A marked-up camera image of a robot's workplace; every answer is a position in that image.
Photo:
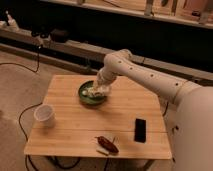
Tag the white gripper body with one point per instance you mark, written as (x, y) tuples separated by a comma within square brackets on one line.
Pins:
[(101, 86)]

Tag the green ceramic bowl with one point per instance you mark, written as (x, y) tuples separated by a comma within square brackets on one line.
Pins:
[(89, 100)]

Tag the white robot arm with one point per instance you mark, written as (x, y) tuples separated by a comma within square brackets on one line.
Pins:
[(193, 141)]

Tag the white crumpled item in bowl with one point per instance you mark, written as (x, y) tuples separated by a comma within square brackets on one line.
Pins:
[(90, 92)]

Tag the wooden table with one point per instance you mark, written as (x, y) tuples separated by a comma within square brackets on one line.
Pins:
[(78, 126)]

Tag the black rectangular phone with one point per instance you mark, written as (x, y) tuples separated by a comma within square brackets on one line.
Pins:
[(140, 130)]

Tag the red chili pepper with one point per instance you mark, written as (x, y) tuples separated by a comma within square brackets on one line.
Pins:
[(106, 145)]

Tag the white cup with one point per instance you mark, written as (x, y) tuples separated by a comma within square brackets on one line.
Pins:
[(44, 115)]

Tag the small white stick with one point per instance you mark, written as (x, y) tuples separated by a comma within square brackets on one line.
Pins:
[(102, 152)]

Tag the dark box on ledge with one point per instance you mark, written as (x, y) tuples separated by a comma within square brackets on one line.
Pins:
[(60, 36)]

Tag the white spray bottle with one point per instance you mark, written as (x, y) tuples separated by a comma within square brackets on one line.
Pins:
[(12, 22)]

